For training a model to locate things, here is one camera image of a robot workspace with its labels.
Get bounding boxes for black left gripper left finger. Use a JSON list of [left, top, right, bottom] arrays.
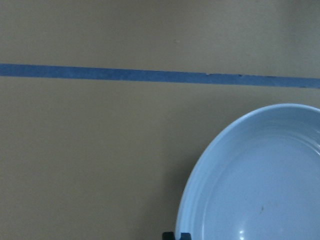
[[161, 231, 176, 240]]

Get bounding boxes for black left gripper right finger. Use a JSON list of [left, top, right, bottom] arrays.
[[180, 232, 192, 240]]

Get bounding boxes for blue plate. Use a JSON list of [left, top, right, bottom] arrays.
[[175, 103, 320, 240]]

